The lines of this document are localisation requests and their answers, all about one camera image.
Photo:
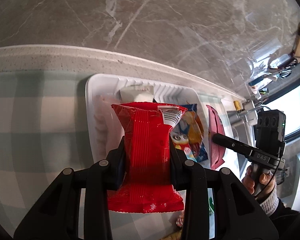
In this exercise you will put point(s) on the green white checked tablecloth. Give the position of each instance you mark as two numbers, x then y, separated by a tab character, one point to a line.
27	130

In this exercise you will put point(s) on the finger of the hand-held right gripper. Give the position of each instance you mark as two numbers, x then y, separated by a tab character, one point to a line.
240	147

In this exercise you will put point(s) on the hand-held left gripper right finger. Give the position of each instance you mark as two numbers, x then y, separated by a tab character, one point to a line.
173	170

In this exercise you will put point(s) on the person's right forearm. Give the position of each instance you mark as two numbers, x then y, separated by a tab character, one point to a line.
272	202

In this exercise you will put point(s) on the person's right hand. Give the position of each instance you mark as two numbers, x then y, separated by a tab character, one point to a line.
250	180

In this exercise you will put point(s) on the steel sink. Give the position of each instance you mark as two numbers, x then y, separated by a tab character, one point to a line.
243	130

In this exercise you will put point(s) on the white plastic tray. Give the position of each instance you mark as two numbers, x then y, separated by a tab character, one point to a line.
102	85

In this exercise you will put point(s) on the yellow sponge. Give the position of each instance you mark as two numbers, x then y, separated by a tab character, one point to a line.
237	105

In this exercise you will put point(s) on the blue orange cartoon snack packet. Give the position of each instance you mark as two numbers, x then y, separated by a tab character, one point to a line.
190	130

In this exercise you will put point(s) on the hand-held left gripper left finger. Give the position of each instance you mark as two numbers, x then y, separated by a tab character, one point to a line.
121	165

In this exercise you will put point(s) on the white red snack packet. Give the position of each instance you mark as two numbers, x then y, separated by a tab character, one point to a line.
140	95

